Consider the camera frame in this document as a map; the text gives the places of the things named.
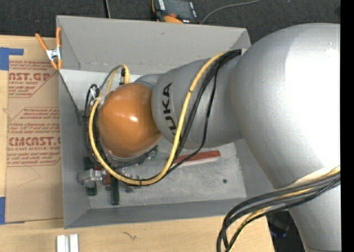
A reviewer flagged black cylinder on white bracket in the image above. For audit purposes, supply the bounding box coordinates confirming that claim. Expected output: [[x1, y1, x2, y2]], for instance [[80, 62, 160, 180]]
[[88, 83, 103, 106]]

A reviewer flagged brown cardboard board, red print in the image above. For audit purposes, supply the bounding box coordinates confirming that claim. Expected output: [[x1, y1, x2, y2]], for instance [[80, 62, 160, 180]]
[[0, 34, 65, 224]]

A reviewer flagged dark green flat block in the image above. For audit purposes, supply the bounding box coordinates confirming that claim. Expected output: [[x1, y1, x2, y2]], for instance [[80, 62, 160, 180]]
[[110, 175, 121, 206], [84, 156, 98, 197]]

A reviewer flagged grey metal bin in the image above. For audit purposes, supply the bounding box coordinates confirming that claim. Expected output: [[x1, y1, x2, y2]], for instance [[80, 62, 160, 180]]
[[56, 15, 275, 230]]

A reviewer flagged red-brown flat block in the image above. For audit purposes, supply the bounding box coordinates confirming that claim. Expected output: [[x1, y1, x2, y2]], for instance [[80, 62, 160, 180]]
[[93, 164, 112, 186], [170, 150, 222, 167]]

